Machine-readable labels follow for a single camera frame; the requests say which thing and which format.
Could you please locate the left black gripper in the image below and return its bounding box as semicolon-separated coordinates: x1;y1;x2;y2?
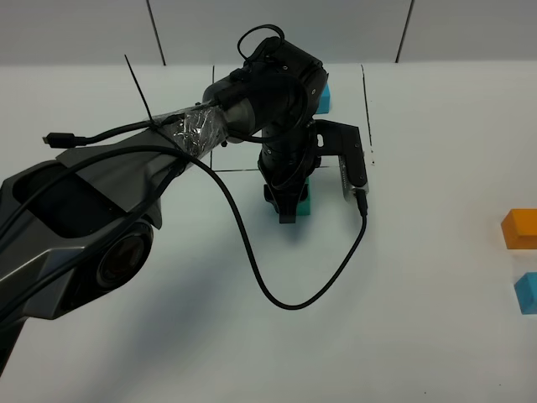
258;119;320;224

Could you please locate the green block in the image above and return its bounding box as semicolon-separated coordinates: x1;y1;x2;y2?
279;178;311;219

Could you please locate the orange block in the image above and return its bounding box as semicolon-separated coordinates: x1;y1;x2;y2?
501;208;537;250

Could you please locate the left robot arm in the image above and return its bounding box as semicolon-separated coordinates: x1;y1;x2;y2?
1;37;328;363

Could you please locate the blue template block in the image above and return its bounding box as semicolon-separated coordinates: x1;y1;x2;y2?
315;83;331;114

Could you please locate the black zip tie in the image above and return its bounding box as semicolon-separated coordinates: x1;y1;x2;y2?
123;54;156;126

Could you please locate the black camera cable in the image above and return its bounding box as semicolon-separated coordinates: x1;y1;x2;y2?
184;154;370;311

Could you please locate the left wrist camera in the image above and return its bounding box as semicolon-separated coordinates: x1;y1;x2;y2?
315;119;368;215

